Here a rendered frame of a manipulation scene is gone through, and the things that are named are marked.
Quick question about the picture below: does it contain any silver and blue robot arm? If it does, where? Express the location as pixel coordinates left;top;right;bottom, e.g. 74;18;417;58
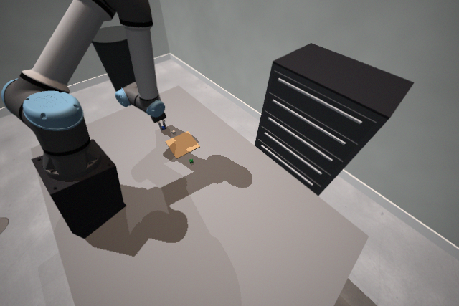
1;0;165;181

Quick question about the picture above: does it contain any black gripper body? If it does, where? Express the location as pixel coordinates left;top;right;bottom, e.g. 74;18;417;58
151;93;166;123

